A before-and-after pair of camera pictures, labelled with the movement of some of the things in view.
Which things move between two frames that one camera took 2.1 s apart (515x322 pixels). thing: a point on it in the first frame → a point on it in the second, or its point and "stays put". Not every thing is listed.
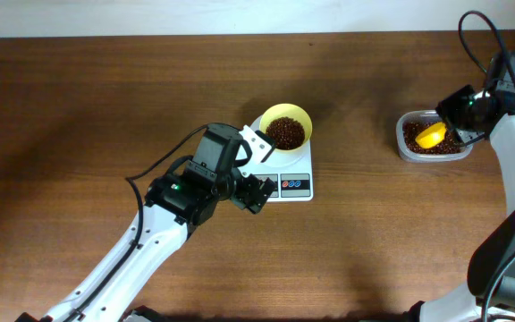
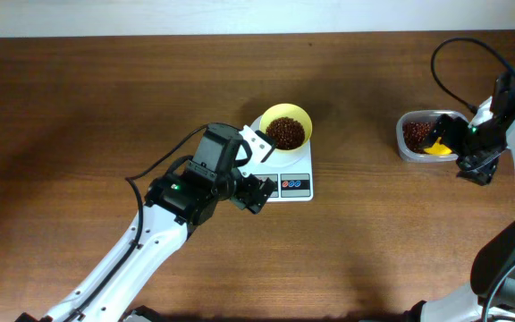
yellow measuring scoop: x=432 y=135 → x=438 y=148
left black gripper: x=245 y=199 stays put
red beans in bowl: x=286 y=132 stays put
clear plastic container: x=424 y=115 stays put
